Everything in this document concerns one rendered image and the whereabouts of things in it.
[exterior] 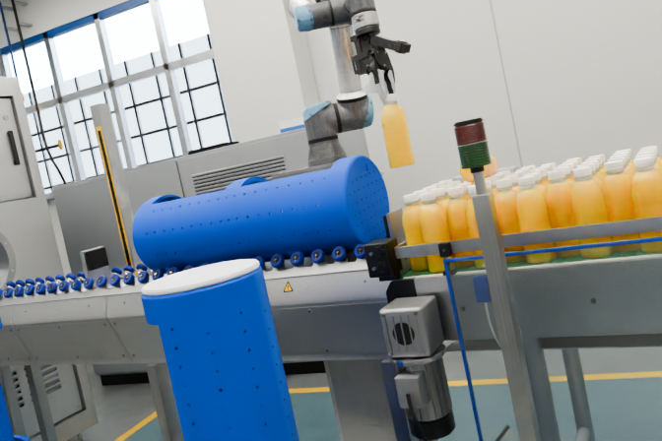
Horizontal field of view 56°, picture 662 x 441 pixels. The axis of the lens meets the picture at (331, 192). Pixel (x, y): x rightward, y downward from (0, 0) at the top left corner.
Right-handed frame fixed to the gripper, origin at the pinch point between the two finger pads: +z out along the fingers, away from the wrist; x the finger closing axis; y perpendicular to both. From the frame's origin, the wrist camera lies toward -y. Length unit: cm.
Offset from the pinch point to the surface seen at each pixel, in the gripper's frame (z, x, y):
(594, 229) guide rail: 44, 9, -48
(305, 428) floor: 128, -65, 122
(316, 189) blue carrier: 20.4, 10.0, 24.5
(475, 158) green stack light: 23, 30, -34
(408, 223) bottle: 35.0, 9.7, -2.7
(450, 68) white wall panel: -49, -261, 96
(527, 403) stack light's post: 76, 26, -31
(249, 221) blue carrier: 25, 14, 49
